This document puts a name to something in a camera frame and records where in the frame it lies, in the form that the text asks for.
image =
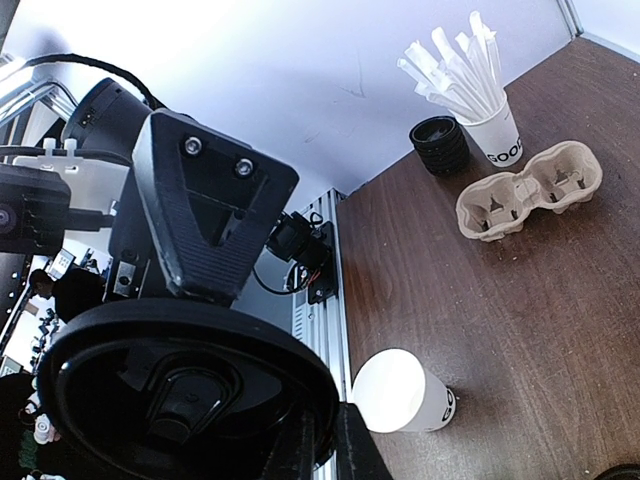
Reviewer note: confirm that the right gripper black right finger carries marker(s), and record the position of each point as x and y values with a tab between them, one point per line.
357	455

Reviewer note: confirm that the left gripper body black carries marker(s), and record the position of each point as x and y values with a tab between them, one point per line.
114	128

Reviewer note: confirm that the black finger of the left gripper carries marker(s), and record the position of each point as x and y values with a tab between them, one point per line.
210	201

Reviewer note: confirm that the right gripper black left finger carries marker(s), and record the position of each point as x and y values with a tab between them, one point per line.
294	455

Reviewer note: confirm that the white paper coffee cup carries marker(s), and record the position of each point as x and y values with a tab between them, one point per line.
395	393

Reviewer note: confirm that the black coffee cup lid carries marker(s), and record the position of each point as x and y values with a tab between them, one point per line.
177	389

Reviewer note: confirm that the brown cardboard cup carrier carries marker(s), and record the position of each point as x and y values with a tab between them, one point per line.
565	174

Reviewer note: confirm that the stack of black lids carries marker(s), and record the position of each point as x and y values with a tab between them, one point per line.
441	145

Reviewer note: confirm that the black lid on table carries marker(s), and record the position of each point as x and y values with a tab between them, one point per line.
621	472

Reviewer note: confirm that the white cup holding straws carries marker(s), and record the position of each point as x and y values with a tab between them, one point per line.
497	136

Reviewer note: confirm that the aluminium front rail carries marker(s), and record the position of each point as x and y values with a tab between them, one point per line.
322	325

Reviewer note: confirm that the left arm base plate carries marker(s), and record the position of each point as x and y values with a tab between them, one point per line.
309	243

